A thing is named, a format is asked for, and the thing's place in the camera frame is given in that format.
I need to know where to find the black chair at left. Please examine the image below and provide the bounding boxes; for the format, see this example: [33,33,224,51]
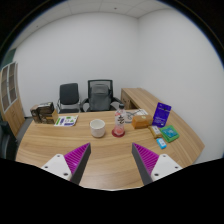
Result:
[0,121,18,161]

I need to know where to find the clear bottle pink drink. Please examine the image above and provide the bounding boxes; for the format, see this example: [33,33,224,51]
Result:
[114,104,126,134]

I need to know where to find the wooden side desk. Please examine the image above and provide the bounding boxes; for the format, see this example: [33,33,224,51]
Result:
[121,88,159,113]

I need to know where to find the white ceramic cup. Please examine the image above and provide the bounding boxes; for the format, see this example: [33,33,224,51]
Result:
[90,119,105,138]

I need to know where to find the green flat box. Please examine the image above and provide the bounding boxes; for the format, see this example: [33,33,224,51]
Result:
[160,125,179,143]

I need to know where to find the grey mesh office chair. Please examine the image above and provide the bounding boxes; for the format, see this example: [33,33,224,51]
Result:
[80,79,120,112]

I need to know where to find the yellow snack packet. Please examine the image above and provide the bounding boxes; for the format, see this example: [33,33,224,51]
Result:
[149,126,162,138]

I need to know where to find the white green leaflet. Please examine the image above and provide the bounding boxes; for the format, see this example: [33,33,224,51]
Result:
[55,115,78,127]

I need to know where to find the orange tissue box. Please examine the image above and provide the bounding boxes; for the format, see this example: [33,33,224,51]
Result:
[132,115,153,129]

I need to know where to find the wooden glass door cabinet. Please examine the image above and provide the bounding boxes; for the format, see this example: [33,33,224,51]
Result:
[0,62,25,135]

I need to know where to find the black office chair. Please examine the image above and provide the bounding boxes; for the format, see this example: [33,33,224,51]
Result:
[57,83,80,114]

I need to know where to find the purple standing packet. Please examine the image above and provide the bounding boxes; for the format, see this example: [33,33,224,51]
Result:
[152,102,171,128]

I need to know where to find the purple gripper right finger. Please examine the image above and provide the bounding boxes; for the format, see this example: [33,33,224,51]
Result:
[132,143,182,185]

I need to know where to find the round white plate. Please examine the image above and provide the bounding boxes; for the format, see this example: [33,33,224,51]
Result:
[125,110,139,123]

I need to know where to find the brown cardboard box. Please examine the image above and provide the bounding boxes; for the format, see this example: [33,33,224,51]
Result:
[38,102,58,124]

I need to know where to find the small blue box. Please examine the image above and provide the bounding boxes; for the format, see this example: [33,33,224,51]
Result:
[156,138,167,149]

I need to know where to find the red round coaster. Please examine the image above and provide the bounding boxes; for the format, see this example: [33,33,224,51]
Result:
[112,129,125,138]

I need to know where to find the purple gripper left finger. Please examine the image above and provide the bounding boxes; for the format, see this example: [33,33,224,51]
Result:
[42,143,91,185]

